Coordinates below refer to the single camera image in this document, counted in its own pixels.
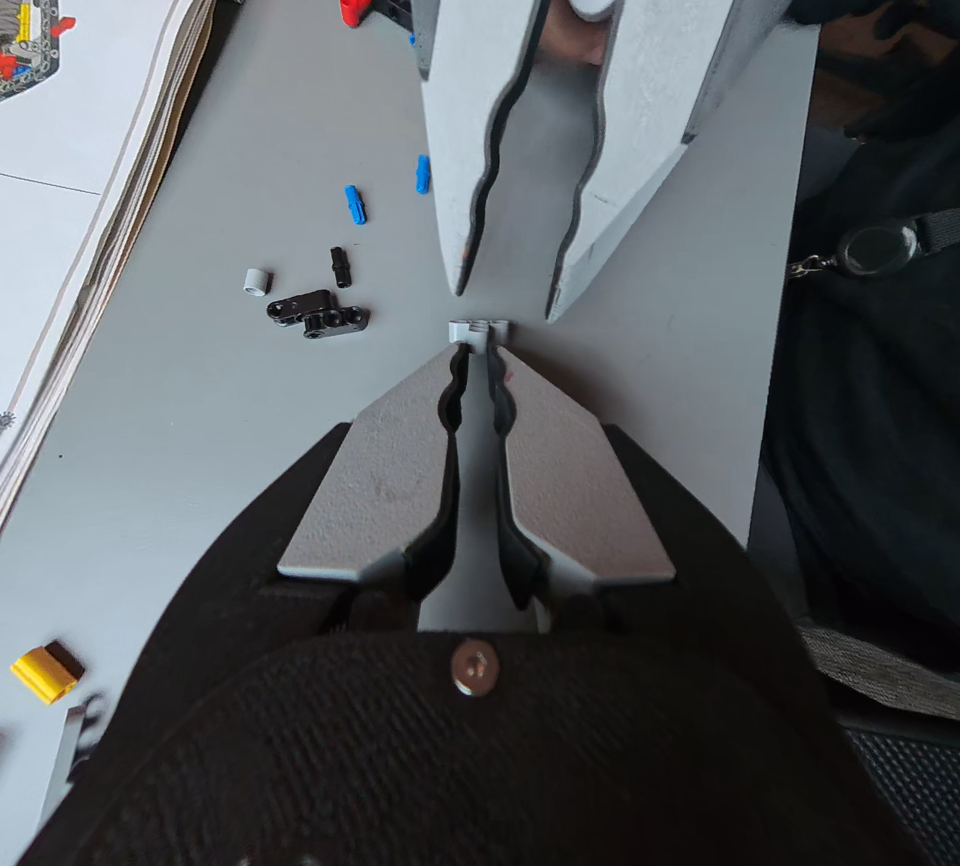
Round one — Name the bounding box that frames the person's dark clothed torso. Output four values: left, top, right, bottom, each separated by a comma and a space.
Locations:
765, 78, 960, 657

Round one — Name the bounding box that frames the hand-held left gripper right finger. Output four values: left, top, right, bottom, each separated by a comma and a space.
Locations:
486, 344, 676, 610

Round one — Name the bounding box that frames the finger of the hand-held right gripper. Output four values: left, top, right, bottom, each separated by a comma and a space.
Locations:
544, 0, 786, 324
396, 0, 562, 298

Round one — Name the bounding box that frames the pile of loose lego pieces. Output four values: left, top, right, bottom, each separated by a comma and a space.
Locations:
0, 693, 106, 829

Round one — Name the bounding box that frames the black badge reel with lanyard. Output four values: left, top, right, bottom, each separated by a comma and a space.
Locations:
786, 208, 960, 279

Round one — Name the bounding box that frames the yellow lego connector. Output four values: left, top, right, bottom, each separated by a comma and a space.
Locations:
9, 647, 80, 705

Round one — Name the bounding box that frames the grey T-shaped lego beam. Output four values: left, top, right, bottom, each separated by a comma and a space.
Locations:
448, 318, 515, 349

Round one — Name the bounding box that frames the white instruction booklet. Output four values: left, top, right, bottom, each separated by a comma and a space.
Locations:
0, 0, 290, 529

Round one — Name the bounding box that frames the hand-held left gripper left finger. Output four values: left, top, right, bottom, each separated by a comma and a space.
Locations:
276, 343, 471, 602

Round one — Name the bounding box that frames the person's right hand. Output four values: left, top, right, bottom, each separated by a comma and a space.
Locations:
534, 0, 610, 68

